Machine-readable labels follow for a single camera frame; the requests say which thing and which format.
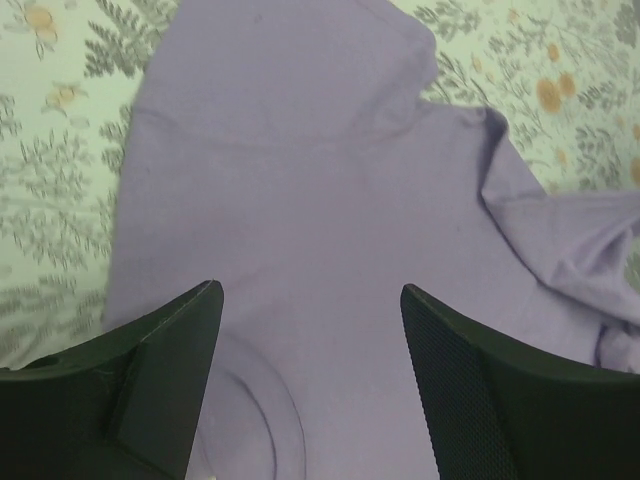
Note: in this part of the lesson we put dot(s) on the floral table cloth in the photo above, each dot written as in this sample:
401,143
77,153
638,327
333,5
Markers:
564,73

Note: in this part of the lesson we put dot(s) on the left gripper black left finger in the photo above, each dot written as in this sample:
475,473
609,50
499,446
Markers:
124,405

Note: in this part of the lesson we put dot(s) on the purple t shirt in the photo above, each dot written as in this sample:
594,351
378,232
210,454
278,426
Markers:
283,149

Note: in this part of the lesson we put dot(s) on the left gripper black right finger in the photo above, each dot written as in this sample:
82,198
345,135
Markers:
497,408

